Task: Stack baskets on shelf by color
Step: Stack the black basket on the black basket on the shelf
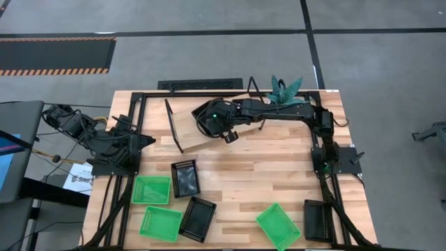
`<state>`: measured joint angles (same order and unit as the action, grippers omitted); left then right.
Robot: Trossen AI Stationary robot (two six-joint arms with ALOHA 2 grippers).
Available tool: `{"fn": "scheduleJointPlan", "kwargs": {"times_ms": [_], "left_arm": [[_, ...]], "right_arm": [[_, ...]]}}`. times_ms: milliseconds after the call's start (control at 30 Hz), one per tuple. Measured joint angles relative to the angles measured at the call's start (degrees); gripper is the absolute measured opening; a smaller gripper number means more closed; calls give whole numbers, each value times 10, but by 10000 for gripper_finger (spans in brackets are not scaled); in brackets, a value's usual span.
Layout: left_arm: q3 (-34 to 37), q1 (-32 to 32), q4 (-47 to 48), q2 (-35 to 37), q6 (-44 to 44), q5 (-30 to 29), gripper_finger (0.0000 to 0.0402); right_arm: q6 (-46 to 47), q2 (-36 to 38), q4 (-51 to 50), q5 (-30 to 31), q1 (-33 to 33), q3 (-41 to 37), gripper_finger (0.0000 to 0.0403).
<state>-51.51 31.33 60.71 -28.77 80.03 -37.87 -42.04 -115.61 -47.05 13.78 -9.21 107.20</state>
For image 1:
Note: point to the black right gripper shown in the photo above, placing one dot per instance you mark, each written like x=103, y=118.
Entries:
x=224, y=120

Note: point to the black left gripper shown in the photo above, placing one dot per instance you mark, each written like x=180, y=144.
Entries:
x=130, y=146

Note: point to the green plastic basket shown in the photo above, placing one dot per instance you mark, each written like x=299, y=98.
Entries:
x=278, y=227
x=160, y=224
x=151, y=190

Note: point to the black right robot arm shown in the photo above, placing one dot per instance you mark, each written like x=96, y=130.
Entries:
x=278, y=111

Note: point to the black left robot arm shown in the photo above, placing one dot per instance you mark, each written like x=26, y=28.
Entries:
x=80, y=129

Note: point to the black floor grille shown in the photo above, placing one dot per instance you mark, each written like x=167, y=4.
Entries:
x=200, y=84

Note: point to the snake plant in white pot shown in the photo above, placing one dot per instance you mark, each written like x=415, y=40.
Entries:
x=278, y=92

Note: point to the white printed paper sheet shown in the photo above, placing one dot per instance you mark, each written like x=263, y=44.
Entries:
x=80, y=179

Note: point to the black furniture base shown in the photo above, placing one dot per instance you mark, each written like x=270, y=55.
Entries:
x=52, y=191

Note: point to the black mat with hazard stripes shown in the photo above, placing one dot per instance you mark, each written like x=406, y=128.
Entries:
x=55, y=55

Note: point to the small black clamp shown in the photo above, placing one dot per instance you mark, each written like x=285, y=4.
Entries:
x=357, y=157

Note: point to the blue screen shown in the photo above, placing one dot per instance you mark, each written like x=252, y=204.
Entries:
x=5, y=164

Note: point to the wooden shelf with black frame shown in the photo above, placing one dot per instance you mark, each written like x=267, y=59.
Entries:
x=188, y=132

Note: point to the black aluminium rig frame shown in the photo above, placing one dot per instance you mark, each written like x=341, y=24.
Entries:
x=153, y=94

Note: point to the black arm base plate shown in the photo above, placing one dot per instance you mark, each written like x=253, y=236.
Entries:
x=345, y=169
x=104, y=169

